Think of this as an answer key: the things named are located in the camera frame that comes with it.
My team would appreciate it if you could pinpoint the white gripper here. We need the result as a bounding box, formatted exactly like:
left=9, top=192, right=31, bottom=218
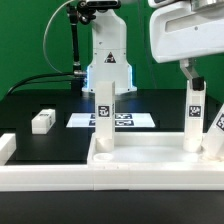
left=148, top=0, right=224, bottom=91

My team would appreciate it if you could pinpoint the grey curved cable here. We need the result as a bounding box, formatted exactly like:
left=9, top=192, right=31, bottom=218
left=41, top=0, right=78, bottom=75

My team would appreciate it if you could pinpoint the white U-shaped fence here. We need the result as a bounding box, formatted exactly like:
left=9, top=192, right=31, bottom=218
left=0, top=133, right=224, bottom=191

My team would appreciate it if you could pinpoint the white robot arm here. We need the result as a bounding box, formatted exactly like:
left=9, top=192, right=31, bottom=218
left=84, top=0, right=224, bottom=94

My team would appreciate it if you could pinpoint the fiducial marker sheet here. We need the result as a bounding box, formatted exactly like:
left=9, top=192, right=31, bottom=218
left=65, top=112, right=156, bottom=128

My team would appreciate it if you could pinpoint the white desk top panel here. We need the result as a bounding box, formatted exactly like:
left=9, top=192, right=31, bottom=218
left=87, top=132, right=224, bottom=164

